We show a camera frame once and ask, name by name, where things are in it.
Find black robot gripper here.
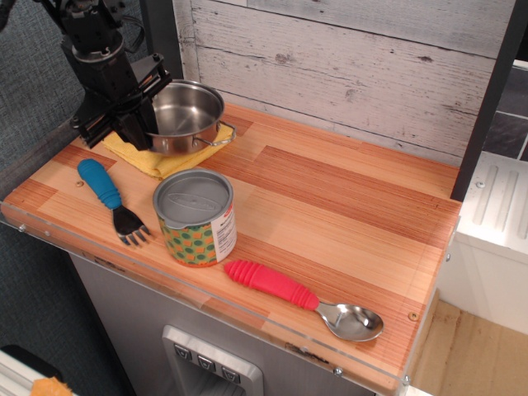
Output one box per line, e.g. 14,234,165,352
69,42,172,151

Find stainless steel pot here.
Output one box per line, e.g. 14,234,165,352
148,80,237,156

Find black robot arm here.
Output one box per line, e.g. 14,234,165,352
41,1,172,151

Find yellow orange folded towel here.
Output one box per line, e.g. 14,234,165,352
102,121,237,181

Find toy can with grey lid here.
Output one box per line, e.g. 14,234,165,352
153,168,238,268

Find grey toy fridge cabinet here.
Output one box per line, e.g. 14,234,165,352
72,256,371,395

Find black orange object corner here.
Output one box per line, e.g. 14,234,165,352
1,345,74,395

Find white toy sink unit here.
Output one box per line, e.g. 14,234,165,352
435,59,528,314

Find blue handled fork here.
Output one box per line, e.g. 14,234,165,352
78,158,150,246

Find dark vertical post left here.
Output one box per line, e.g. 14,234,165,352
139,0,184,79

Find dark vertical post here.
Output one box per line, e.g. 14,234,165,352
139,0,184,79
450,0,527,202

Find red handled spoon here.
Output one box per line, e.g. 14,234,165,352
224,260,384,342

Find dark vertical post right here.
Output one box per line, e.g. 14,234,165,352
450,0,527,202

